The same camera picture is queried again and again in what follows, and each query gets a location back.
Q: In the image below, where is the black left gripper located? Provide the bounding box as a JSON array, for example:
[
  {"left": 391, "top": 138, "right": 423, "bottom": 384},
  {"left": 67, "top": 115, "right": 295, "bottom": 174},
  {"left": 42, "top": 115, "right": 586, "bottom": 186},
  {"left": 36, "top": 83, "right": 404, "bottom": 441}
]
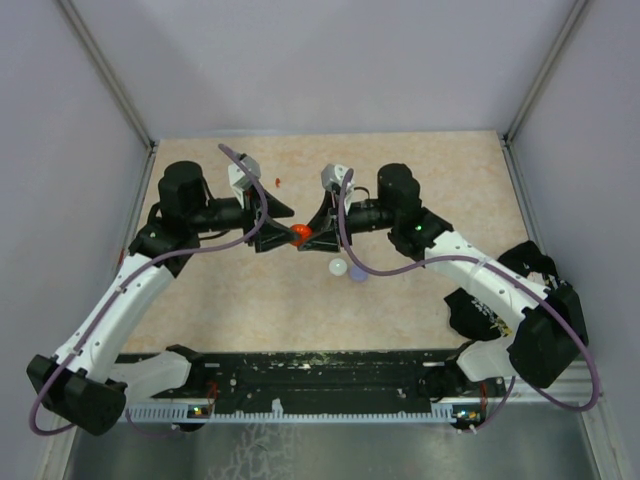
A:
[{"left": 188, "top": 180, "right": 301, "bottom": 252}]

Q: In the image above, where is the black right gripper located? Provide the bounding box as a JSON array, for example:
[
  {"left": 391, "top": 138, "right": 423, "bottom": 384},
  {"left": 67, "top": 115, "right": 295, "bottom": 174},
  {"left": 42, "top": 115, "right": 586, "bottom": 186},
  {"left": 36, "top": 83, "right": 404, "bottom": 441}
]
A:
[{"left": 298, "top": 191, "right": 398, "bottom": 254}]

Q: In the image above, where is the orange round charging case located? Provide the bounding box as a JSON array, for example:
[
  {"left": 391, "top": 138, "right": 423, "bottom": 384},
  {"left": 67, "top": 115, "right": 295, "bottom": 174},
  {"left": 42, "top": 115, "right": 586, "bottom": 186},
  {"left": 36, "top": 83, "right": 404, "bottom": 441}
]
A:
[{"left": 290, "top": 224, "right": 313, "bottom": 247}]

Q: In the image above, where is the white round charging case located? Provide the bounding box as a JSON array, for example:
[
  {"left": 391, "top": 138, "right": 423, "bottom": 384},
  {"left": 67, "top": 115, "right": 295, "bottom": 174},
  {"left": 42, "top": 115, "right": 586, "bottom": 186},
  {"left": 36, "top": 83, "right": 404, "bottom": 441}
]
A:
[{"left": 328, "top": 258, "right": 349, "bottom": 277}]

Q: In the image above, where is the purple round charging case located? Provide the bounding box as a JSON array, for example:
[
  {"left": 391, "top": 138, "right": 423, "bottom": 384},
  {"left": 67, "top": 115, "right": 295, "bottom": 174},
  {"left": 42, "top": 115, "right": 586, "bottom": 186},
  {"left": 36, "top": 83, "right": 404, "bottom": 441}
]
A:
[{"left": 349, "top": 265, "right": 369, "bottom": 283}]

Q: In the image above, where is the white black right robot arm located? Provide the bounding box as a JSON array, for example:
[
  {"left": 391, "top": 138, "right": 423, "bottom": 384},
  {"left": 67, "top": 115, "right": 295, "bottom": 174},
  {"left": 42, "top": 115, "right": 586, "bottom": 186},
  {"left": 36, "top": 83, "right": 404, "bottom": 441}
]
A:
[{"left": 299, "top": 163, "right": 588, "bottom": 396}]

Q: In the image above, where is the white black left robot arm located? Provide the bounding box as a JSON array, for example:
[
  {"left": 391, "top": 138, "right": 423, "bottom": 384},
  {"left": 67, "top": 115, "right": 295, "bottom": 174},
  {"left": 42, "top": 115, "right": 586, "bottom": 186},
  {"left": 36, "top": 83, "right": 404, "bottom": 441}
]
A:
[{"left": 27, "top": 152, "right": 294, "bottom": 437}]

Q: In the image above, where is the black floral cloth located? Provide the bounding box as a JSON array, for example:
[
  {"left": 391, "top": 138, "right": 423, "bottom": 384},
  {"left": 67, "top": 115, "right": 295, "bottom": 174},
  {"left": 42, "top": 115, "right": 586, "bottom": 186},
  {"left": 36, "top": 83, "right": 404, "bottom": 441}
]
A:
[{"left": 444, "top": 240, "right": 569, "bottom": 341}]

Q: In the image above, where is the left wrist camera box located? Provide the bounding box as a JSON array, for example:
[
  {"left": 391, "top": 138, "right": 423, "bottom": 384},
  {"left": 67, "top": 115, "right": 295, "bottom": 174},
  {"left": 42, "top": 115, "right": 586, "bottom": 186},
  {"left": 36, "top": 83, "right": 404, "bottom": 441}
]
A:
[{"left": 228, "top": 153, "right": 261, "bottom": 194}]

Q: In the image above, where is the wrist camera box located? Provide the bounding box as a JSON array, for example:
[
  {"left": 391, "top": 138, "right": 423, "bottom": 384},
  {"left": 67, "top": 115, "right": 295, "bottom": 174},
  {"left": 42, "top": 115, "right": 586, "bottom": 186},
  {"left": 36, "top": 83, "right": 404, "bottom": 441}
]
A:
[
  {"left": 228, "top": 153, "right": 261, "bottom": 194},
  {"left": 321, "top": 164, "right": 355, "bottom": 197}
]

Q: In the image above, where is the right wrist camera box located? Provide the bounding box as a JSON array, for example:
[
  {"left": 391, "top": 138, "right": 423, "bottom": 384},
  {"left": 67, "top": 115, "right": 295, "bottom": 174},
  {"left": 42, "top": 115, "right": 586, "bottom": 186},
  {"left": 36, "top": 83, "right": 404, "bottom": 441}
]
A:
[{"left": 321, "top": 164, "right": 355, "bottom": 197}]

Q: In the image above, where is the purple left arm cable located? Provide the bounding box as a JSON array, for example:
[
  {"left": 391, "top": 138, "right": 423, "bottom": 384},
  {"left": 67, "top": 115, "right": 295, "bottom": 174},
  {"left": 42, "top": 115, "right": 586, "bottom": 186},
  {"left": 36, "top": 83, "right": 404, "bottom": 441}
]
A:
[{"left": 28, "top": 143, "right": 269, "bottom": 439}]

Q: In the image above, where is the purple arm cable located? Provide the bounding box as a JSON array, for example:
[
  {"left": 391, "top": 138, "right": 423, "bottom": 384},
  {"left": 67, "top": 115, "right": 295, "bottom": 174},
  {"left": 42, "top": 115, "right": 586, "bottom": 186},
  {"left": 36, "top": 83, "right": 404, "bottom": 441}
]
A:
[
  {"left": 337, "top": 172, "right": 602, "bottom": 434},
  {"left": 28, "top": 143, "right": 269, "bottom": 439}
]

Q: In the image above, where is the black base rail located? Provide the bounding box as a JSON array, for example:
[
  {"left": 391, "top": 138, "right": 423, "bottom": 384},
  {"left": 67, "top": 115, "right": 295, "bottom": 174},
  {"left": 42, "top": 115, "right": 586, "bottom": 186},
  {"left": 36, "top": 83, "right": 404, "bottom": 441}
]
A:
[{"left": 149, "top": 349, "right": 506, "bottom": 415}]

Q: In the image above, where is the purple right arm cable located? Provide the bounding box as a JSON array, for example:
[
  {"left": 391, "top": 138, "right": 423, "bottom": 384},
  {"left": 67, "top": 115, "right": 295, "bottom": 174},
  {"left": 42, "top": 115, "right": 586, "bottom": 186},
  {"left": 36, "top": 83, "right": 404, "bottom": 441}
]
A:
[{"left": 337, "top": 172, "right": 602, "bottom": 434}]

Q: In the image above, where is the aluminium frame post left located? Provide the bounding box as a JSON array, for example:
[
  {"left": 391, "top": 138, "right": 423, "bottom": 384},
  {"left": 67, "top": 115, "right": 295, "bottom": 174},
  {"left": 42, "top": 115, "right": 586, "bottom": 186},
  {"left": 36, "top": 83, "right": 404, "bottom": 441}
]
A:
[{"left": 53, "top": 0, "right": 159, "bottom": 151}]

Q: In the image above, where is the aluminium frame post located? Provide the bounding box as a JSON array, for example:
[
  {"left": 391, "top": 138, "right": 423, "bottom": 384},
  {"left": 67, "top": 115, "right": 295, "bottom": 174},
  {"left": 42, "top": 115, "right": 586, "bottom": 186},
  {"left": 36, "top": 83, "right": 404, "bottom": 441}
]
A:
[
  {"left": 53, "top": 0, "right": 159, "bottom": 151},
  {"left": 502, "top": 0, "right": 592, "bottom": 146}
]

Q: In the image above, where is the aluminium frame post right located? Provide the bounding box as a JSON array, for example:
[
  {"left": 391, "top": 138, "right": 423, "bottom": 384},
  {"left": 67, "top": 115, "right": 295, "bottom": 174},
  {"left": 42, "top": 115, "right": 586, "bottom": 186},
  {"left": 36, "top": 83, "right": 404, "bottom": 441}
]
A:
[{"left": 502, "top": 0, "right": 592, "bottom": 146}]

